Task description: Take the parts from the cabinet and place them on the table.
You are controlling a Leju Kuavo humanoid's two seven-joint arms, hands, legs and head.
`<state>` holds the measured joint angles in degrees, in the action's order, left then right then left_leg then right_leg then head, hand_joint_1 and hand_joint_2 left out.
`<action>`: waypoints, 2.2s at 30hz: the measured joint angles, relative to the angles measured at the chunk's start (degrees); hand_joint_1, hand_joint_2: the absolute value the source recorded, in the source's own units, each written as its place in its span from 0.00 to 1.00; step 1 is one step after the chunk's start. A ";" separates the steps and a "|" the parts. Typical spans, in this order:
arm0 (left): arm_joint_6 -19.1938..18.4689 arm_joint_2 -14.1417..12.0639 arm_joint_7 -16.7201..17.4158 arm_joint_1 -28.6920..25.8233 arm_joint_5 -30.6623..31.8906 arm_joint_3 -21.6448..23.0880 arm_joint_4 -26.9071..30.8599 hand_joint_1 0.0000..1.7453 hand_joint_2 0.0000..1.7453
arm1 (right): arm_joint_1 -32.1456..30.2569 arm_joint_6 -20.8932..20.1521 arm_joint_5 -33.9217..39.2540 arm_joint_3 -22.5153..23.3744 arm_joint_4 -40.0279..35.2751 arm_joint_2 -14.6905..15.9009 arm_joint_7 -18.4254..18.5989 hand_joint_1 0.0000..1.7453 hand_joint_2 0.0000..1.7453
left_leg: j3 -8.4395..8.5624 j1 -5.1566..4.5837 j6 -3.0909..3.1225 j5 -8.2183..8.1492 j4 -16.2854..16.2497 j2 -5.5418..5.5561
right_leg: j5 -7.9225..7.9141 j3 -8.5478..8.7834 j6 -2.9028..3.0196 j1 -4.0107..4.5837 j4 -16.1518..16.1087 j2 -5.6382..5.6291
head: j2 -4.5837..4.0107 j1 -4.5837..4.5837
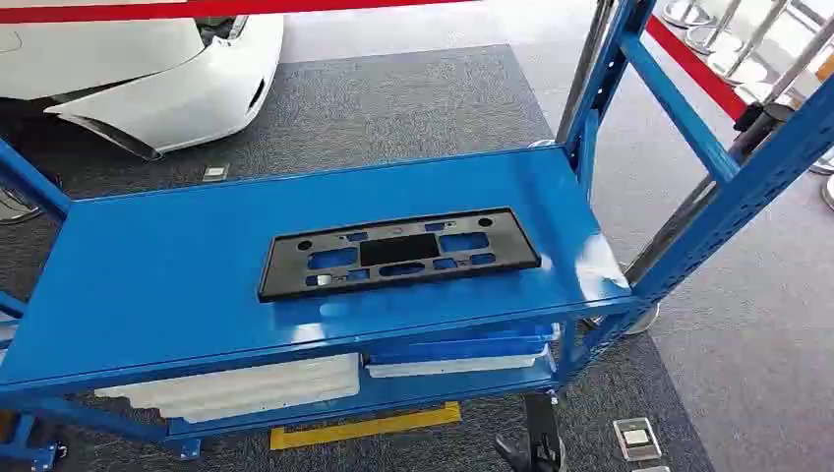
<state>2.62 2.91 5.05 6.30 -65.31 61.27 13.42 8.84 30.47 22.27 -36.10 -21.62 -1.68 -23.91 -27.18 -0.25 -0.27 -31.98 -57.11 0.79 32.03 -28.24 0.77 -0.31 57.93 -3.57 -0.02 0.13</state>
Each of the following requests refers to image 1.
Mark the black plastic plate frame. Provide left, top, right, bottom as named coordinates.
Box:
left=258, top=206, right=543, bottom=304

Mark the yellow floor tape strip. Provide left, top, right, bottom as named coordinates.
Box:
left=269, top=401, right=462, bottom=452

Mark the robot black foot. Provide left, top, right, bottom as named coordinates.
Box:
left=493, top=392, right=566, bottom=472

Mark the blue steel shelf rack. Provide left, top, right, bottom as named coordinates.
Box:
left=0, top=0, right=834, bottom=472

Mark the white car bumper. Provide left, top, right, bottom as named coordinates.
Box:
left=0, top=14, right=285, bottom=162

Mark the large steel floor socket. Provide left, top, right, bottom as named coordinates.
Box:
left=612, top=417, right=663, bottom=463

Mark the short red barrier belt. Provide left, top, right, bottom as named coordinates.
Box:
left=644, top=14, right=749, bottom=122

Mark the steel stanchion with round base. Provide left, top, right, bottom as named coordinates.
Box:
left=684, top=0, right=745, bottom=57
left=706, top=0, right=803, bottom=86
left=662, top=0, right=715, bottom=30
left=739, top=26, right=834, bottom=109

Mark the long red barrier belt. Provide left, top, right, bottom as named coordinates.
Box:
left=0, top=0, right=477, bottom=26

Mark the steel stanchion base disc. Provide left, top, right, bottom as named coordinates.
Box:
left=0, top=185, right=43, bottom=226

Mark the plain steel stanchion post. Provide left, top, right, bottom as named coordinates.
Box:
left=555, top=0, right=616, bottom=146

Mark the black-capped steel stanchion post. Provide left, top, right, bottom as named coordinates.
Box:
left=586, top=102, right=797, bottom=336

